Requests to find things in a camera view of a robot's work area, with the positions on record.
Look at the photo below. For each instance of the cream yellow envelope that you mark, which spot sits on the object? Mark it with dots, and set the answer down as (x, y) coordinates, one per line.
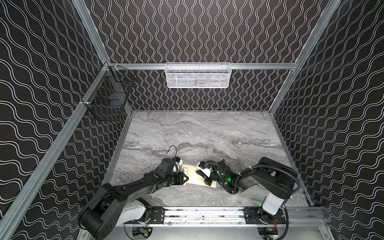
(194, 178)

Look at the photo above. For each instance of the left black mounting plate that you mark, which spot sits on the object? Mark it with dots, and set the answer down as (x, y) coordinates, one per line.
(152, 215)

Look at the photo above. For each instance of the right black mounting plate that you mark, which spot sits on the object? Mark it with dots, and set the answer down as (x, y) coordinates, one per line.
(250, 216)

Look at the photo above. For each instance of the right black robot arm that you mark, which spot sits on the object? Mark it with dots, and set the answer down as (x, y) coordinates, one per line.
(280, 180)

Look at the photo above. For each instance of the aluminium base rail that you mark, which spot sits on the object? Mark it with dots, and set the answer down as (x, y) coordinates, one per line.
(221, 217)

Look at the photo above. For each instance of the black wire basket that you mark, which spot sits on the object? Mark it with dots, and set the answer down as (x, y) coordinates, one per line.
(109, 101)

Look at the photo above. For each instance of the black mounting plate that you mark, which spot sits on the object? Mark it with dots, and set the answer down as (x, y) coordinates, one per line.
(152, 215)
(250, 216)

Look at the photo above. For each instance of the white wire mesh basket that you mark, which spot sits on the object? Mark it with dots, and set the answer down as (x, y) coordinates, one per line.
(195, 75)

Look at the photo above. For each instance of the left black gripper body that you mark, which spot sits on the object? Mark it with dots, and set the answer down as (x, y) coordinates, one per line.
(181, 177)

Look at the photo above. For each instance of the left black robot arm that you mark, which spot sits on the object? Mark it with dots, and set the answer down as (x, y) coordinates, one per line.
(100, 215)

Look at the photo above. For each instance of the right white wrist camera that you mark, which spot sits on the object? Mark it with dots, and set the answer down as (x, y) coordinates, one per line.
(203, 169)

